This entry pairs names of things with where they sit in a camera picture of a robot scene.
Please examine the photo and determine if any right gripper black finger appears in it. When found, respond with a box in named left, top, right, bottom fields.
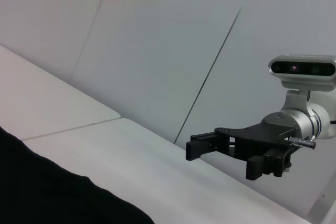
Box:
left=185, top=131, right=232, bottom=162
left=244, top=148, right=292, bottom=182

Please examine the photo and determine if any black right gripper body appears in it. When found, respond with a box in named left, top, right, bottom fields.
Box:
left=214, top=122, right=300, bottom=158

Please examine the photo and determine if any black t-shirt with white print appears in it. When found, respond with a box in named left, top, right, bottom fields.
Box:
left=0, top=125, right=155, bottom=224

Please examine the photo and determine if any right gripper cable silver plug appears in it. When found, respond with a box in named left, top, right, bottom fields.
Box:
left=288, top=120, right=336, bottom=150

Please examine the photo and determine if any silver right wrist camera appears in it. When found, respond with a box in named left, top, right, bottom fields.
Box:
left=267, top=54, right=336, bottom=111

